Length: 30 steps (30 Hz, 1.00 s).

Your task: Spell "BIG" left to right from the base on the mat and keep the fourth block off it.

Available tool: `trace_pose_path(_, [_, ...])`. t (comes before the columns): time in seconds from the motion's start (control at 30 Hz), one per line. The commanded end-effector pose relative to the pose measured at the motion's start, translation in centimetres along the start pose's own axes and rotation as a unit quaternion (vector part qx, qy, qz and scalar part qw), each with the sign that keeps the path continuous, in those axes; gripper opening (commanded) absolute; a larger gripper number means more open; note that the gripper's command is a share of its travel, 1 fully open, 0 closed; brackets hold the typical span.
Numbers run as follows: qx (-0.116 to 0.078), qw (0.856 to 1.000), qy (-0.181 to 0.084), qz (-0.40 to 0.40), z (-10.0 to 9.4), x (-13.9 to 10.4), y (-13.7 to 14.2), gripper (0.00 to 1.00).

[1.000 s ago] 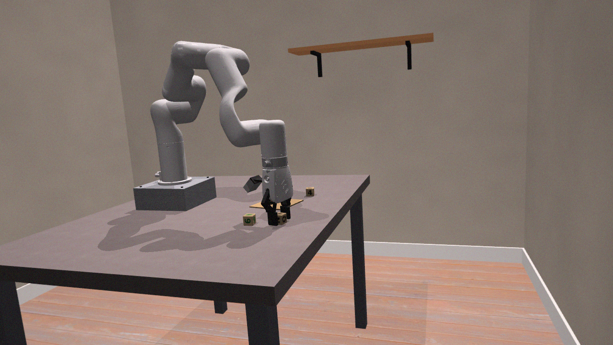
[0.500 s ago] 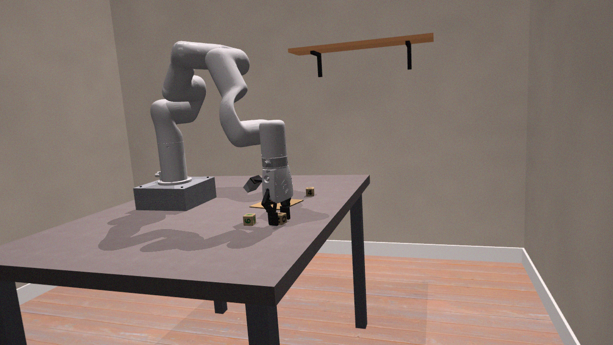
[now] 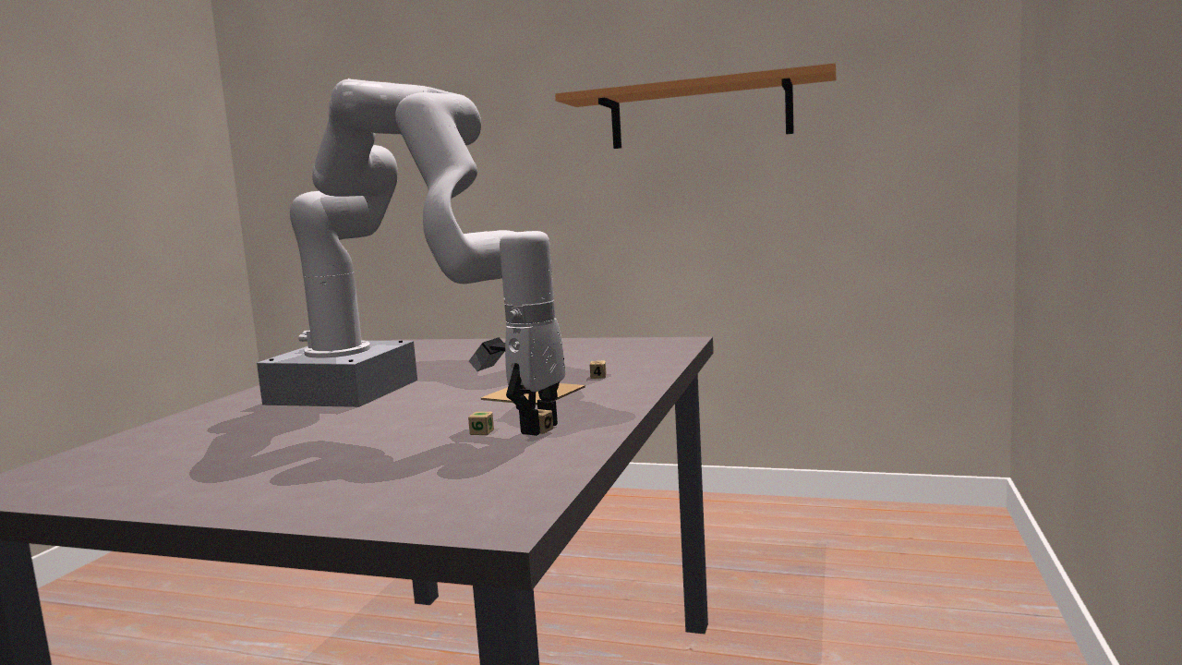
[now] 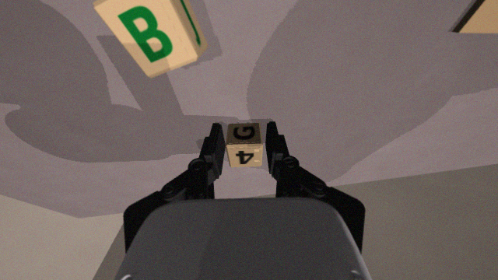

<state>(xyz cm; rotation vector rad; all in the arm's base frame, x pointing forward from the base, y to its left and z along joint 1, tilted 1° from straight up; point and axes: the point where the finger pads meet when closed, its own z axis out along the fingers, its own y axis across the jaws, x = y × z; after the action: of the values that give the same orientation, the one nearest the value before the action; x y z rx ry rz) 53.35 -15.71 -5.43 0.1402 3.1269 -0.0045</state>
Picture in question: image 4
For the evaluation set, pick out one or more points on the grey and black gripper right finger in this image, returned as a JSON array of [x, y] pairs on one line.
[[291, 177]]

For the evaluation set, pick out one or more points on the tan flat mat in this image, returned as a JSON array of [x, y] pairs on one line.
[[482, 17]]

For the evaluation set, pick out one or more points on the beige letter block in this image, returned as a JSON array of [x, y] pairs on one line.
[[160, 35], [244, 145]]

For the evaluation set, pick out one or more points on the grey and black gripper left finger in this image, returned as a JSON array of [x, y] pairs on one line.
[[197, 181]]

